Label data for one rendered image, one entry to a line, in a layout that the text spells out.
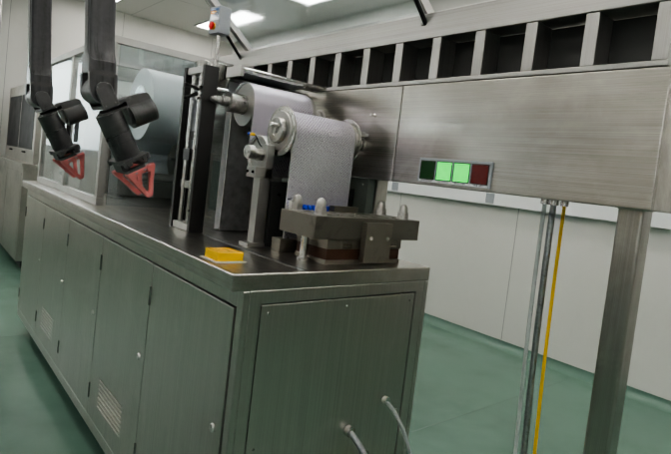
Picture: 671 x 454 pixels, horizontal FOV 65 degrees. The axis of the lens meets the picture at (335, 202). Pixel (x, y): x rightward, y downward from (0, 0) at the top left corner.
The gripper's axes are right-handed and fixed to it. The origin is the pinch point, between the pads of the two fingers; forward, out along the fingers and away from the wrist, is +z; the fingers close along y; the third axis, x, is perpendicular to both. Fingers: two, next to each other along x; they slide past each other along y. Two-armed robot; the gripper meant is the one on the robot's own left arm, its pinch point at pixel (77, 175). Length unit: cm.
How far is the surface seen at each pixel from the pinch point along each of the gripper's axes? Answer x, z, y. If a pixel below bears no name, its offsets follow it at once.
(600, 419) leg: -55, 80, -126
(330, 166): -55, 18, -51
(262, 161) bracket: -39, 10, -41
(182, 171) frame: -30.6, 12.3, -2.2
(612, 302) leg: -69, 55, -125
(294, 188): -40, 18, -50
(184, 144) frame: -35.0, 4.1, -2.1
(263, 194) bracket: -35, 18, -42
